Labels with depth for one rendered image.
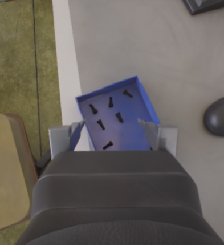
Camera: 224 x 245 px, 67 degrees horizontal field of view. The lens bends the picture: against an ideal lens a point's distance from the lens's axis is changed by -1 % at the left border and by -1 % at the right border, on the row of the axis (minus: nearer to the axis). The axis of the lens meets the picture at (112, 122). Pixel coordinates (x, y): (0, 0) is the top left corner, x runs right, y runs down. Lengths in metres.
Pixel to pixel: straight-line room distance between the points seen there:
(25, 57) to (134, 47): 1.29
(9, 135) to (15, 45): 1.10
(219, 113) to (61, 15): 0.30
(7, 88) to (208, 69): 1.35
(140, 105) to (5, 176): 0.49
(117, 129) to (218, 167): 0.16
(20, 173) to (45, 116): 0.73
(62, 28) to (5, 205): 0.51
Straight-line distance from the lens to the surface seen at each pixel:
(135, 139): 0.25
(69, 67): 0.30
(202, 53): 0.35
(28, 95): 1.39
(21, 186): 0.61
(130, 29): 0.34
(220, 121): 0.27
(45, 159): 1.15
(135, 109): 0.26
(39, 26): 1.68
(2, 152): 0.64
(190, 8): 0.39
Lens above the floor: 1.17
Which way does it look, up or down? 77 degrees down
